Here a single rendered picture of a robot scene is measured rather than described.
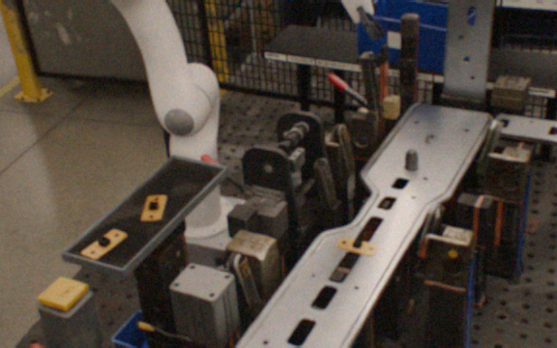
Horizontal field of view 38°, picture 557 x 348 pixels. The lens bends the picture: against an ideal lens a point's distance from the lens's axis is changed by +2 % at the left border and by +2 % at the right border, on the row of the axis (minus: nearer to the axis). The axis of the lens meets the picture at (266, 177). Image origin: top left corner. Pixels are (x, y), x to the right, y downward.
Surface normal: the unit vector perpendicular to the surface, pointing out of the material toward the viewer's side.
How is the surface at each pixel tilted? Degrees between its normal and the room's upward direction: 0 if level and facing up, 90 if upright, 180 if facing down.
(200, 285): 0
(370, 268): 0
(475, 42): 90
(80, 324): 90
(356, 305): 0
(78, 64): 92
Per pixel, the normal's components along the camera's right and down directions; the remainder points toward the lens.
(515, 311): -0.07, -0.84
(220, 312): 0.88, 0.19
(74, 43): -0.32, 0.55
